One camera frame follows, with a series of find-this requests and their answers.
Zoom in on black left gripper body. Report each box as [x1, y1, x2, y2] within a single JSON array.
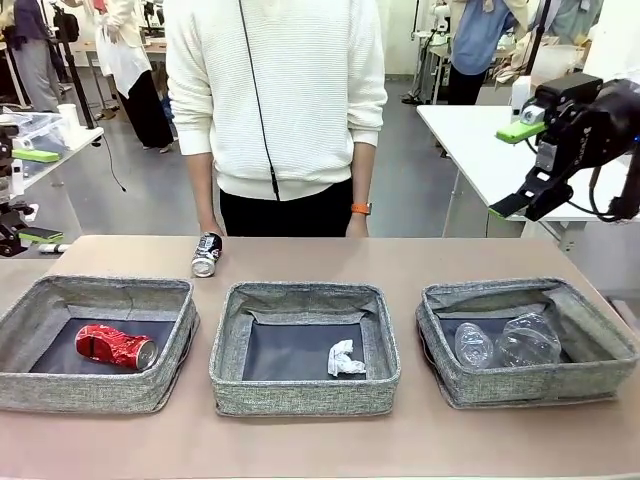
[[0, 130, 14, 199]]

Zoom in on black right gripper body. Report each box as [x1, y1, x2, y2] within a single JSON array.
[[537, 79, 640, 174]]

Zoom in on crushed red soda can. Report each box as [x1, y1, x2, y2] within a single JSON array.
[[74, 323, 160, 371]]

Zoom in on clear plastic cup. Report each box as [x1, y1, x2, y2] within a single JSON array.
[[494, 312, 561, 369]]

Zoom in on clear plastic water bottle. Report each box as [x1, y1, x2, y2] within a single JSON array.
[[453, 322, 495, 370]]

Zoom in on white paper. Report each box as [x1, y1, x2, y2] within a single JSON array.
[[327, 339, 367, 377]]

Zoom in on person's left forearm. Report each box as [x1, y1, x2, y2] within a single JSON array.
[[352, 141, 377, 205]]

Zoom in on person's right forearm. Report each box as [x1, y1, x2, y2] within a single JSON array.
[[185, 152, 217, 224]]

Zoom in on person's left hand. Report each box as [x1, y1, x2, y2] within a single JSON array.
[[345, 213, 372, 238]]

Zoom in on clear plastic storage box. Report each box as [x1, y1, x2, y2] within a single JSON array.
[[0, 112, 69, 176]]

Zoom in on white plastic jug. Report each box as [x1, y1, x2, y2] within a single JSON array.
[[510, 74, 534, 109]]

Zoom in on white paper cup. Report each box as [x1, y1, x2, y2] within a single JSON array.
[[56, 103, 79, 149]]

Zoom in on white table with storage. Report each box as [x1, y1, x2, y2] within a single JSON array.
[[0, 112, 105, 236]]

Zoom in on black stand pole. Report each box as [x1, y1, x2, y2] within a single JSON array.
[[527, 0, 551, 79]]

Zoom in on white side table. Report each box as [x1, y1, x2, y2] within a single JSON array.
[[416, 103, 640, 251]]

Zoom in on black tripod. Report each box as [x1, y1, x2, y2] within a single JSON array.
[[49, 0, 96, 130]]

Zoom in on bystander in grey trousers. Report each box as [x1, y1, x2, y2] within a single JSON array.
[[0, 0, 66, 114]]

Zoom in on bystander in blue shirt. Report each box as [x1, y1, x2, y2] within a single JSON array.
[[448, 0, 521, 106]]

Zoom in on bystander in white coat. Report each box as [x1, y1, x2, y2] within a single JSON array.
[[94, 0, 176, 151]]

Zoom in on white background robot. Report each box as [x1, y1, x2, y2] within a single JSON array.
[[427, 3, 454, 49]]

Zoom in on wooden top table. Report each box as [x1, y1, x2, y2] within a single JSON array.
[[69, 42, 171, 109]]

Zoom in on grey fabric basket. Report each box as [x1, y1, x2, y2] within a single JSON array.
[[415, 277, 640, 410], [209, 281, 402, 418], [0, 274, 200, 414]]

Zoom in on black soda can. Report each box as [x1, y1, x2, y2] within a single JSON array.
[[190, 231, 224, 278]]

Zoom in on black trousers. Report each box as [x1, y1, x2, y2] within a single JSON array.
[[218, 177, 355, 238]]

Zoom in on white knit sweater torso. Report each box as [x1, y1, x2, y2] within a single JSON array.
[[166, 0, 389, 201]]

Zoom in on black clamp mount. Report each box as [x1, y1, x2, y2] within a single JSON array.
[[0, 199, 39, 224]]

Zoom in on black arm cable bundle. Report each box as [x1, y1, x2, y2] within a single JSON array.
[[588, 164, 640, 222]]

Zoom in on thin black floor cable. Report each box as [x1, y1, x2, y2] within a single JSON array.
[[92, 132, 127, 194]]

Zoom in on black lanyard cable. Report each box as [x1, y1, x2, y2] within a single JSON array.
[[238, 0, 281, 202]]

